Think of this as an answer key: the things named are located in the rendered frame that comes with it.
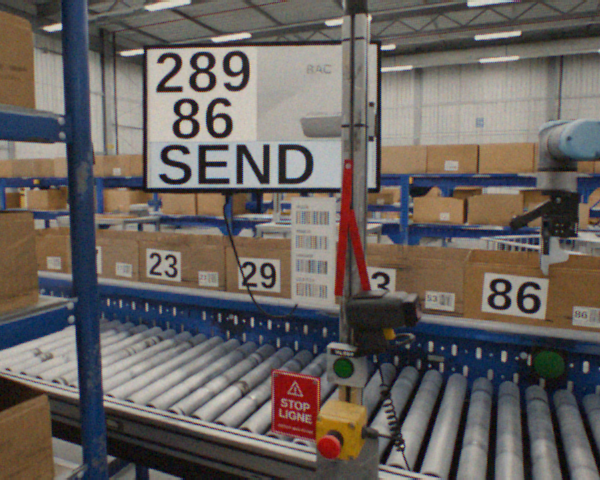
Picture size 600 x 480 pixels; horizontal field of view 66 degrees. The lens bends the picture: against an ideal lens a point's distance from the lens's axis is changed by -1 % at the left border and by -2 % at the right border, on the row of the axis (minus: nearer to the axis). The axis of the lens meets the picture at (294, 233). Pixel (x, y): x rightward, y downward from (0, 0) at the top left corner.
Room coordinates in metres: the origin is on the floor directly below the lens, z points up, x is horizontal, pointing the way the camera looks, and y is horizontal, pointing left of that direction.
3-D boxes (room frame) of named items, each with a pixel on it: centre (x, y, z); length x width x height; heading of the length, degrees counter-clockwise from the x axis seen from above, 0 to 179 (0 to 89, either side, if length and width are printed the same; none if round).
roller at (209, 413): (1.23, 0.12, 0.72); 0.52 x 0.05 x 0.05; 156
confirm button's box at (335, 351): (0.80, -0.09, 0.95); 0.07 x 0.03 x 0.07; 66
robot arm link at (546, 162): (1.18, -0.66, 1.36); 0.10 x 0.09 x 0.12; 170
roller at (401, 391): (1.07, -0.23, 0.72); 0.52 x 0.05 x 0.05; 156
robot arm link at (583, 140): (1.07, -0.65, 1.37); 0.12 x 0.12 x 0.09; 80
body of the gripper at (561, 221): (1.18, -0.67, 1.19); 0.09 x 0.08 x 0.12; 66
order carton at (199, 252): (1.84, 0.36, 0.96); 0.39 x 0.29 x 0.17; 66
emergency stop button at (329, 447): (0.74, -0.06, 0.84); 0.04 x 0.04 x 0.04; 66
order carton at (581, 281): (1.35, -0.71, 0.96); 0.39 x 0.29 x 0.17; 66
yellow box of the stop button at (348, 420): (0.76, -0.11, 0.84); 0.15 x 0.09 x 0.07; 66
